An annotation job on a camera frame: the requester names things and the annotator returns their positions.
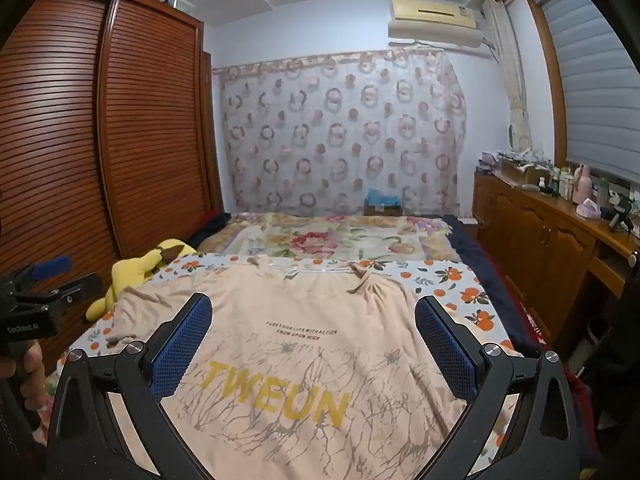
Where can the pink kettle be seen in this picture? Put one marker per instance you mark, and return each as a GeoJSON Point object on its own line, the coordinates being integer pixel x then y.
{"type": "Point", "coordinates": [582, 182]}

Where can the red printed blanket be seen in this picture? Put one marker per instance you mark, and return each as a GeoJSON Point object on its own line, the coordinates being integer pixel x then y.
{"type": "Point", "coordinates": [532, 322]}

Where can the orange fruit print bed sheet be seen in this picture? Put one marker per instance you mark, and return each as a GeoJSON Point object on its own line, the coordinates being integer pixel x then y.
{"type": "Point", "coordinates": [460, 285]}

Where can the pink tissue box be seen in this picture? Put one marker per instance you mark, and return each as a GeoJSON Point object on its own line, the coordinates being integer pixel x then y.
{"type": "Point", "coordinates": [589, 208]}

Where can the open cardboard box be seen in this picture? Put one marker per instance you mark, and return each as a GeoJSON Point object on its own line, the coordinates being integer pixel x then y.
{"type": "Point", "coordinates": [520, 169]}

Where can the row of toiletry bottles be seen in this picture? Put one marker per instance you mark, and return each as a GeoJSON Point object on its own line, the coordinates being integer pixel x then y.
{"type": "Point", "coordinates": [562, 182]}

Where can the lilac storage box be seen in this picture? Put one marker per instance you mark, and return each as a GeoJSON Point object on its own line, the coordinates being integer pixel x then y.
{"type": "Point", "coordinates": [487, 161]}

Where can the yellow plush toy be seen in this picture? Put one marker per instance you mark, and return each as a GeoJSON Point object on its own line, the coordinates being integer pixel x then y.
{"type": "Point", "coordinates": [127, 272]}

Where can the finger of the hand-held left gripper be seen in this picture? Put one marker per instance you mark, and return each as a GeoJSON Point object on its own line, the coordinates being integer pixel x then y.
{"type": "Point", "coordinates": [50, 266]}
{"type": "Point", "coordinates": [82, 284]}

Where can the cardboard box with blue cloth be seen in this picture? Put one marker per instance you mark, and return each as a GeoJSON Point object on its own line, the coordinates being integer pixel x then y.
{"type": "Point", "coordinates": [382, 207]}

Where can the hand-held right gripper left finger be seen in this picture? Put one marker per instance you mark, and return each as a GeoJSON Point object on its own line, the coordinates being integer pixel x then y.
{"type": "Point", "coordinates": [182, 345]}

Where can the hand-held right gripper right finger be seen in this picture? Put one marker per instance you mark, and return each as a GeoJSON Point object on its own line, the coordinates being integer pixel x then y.
{"type": "Point", "coordinates": [447, 355]}

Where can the clear plastic box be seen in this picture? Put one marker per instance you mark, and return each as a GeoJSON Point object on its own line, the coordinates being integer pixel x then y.
{"type": "Point", "coordinates": [182, 2]}

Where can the grey window blind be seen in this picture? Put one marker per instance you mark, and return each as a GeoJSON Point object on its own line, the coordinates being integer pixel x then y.
{"type": "Point", "coordinates": [590, 85]}

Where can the person's left hand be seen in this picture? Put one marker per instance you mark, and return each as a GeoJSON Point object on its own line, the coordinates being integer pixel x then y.
{"type": "Point", "coordinates": [32, 385]}

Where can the brown slatted wooden wardrobe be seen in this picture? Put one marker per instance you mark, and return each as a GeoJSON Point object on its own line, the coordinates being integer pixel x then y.
{"type": "Point", "coordinates": [150, 135]}

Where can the beige air conditioner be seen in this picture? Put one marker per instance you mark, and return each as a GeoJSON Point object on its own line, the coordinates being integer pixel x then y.
{"type": "Point", "coordinates": [430, 17]}

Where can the beige blanket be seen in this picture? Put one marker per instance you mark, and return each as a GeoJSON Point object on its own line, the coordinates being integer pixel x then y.
{"type": "Point", "coordinates": [310, 300]}

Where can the wooden sideboard cabinet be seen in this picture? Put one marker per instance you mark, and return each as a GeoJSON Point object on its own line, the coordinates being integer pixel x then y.
{"type": "Point", "coordinates": [525, 230]}

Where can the beige window curtain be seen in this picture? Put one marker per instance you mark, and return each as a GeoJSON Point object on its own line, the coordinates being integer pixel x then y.
{"type": "Point", "coordinates": [515, 90]}

